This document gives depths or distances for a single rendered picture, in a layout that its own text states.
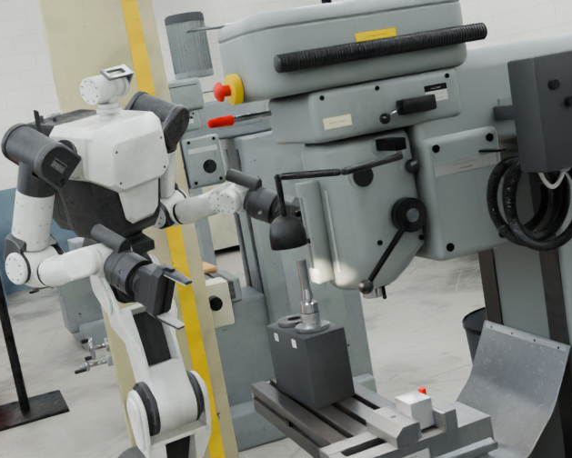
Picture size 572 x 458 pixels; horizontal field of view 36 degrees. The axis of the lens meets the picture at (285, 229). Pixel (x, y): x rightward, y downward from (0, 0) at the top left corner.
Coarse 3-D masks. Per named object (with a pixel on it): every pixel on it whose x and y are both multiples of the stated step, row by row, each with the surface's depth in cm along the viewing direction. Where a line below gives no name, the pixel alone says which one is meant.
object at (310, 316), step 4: (300, 308) 225; (304, 308) 224; (308, 308) 224; (312, 308) 224; (316, 308) 225; (304, 312) 224; (308, 312) 224; (312, 312) 224; (316, 312) 225; (304, 316) 225; (308, 316) 224; (312, 316) 224; (316, 316) 225; (304, 320) 225; (308, 320) 224; (312, 320) 224; (316, 320) 225; (304, 324) 226; (308, 324) 225; (312, 324) 224; (316, 324) 225
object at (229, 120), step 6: (228, 114) 183; (246, 114) 185; (252, 114) 185; (258, 114) 185; (264, 114) 186; (270, 114) 186; (210, 120) 181; (216, 120) 182; (222, 120) 182; (228, 120) 182; (234, 120) 183; (240, 120) 184; (210, 126) 182; (216, 126) 182; (222, 126) 183
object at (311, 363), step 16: (288, 320) 237; (320, 320) 229; (272, 336) 236; (288, 336) 227; (304, 336) 221; (320, 336) 221; (336, 336) 223; (272, 352) 238; (288, 352) 229; (304, 352) 221; (320, 352) 221; (336, 352) 224; (288, 368) 231; (304, 368) 223; (320, 368) 222; (336, 368) 224; (288, 384) 234; (304, 384) 225; (320, 384) 222; (336, 384) 224; (352, 384) 226; (304, 400) 227; (320, 400) 222; (336, 400) 224
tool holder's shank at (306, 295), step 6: (300, 264) 223; (300, 270) 224; (306, 270) 224; (300, 276) 224; (306, 276) 224; (300, 282) 224; (306, 282) 224; (306, 288) 224; (306, 294) 224; (312, 294) 225; (306, 300) 225; (312, 300) 226
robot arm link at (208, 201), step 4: (224, 184) 244; (228, 184) 244; (216, 188) 244; (220, 188) 244; (224, 188) 244; (208, 192) 244; (212, 192) 243; (216, 192) 244; (220, 192) 244; (204, 196) 243; (208, 196) 242; (212, 196) 243; (204, 200) 242; (208, 200) 241; (212, 200) 242; (204, 204) 242; (208, 204) 241; (212, 204) 242; (204, 208) 243; (208, 208) 242; (212, 208) 242; (216, 208) 243; (208, 212) 243; (212, 212) 242; (216, 212) 243; (220, 212) 244
